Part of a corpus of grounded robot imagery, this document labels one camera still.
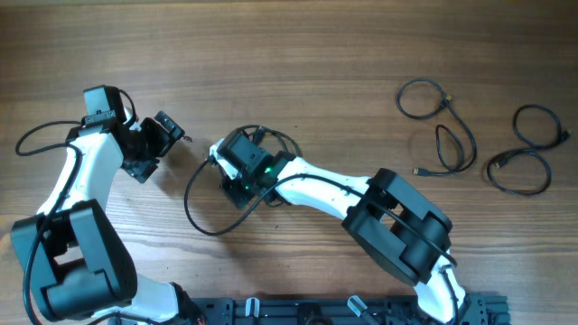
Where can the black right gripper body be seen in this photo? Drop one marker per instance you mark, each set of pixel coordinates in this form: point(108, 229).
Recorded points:
point(236, 194)

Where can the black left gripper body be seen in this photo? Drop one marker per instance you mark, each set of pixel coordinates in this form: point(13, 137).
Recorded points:
point(159, 134)

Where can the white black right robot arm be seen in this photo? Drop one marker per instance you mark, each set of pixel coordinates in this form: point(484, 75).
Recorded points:
point(397, 226)

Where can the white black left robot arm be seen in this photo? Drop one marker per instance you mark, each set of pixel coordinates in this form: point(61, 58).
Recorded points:
point(75, 266)

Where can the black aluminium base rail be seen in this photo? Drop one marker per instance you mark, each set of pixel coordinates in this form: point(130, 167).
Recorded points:
point(478, 309)

